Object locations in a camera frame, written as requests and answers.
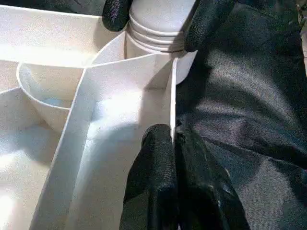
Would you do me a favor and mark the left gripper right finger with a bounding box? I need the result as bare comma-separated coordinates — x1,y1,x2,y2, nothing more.
174,119,250,230

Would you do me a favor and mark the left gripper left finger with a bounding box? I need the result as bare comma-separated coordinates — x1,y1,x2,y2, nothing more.
119,123,179,230

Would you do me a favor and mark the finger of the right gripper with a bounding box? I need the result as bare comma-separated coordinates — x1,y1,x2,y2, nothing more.
184,0,235,53
102,0,133,32

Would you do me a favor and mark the white plastic table leg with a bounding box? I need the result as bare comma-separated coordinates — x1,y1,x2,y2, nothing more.
125,0,201,54

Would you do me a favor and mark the white plastic table top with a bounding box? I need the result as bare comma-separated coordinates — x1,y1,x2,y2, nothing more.
0,4,200,230

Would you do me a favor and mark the black table mat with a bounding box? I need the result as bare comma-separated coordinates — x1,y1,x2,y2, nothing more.
0,0,307,230

